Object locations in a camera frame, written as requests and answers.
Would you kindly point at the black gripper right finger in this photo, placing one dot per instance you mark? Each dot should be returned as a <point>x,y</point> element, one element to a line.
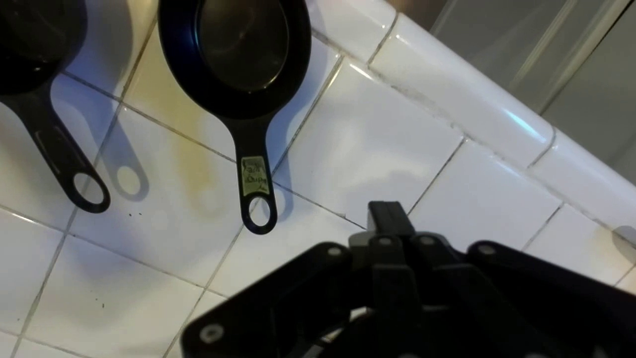
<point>503,311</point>

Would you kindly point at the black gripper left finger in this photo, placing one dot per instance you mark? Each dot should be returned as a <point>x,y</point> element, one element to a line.
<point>291,311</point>

